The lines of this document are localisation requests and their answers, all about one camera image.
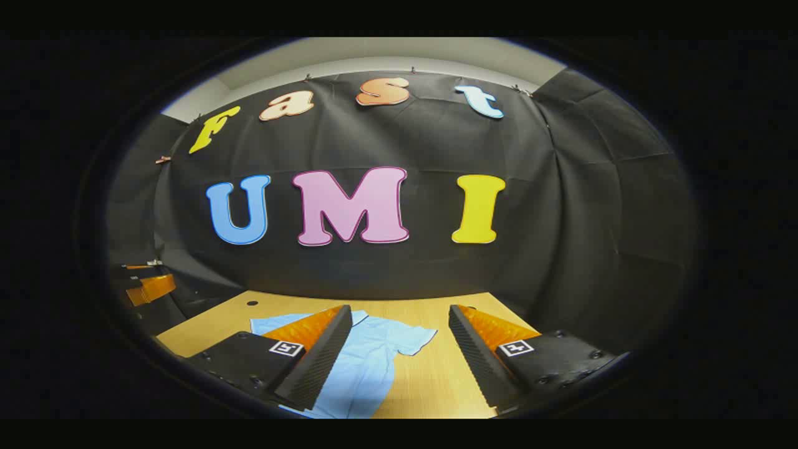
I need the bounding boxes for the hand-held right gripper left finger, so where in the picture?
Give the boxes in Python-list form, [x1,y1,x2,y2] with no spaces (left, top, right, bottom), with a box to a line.
[184,304,353,412]

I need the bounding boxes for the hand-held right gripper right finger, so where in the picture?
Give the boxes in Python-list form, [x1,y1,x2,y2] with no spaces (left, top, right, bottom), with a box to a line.
[448,304,619,413]

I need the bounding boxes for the light blue T-shirt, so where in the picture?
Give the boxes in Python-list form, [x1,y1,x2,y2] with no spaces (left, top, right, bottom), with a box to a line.
[249,310,438,420]

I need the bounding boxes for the black backdrop cloth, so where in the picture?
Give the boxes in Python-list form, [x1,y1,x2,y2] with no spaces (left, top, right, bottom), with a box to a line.
[106,67,696,356]

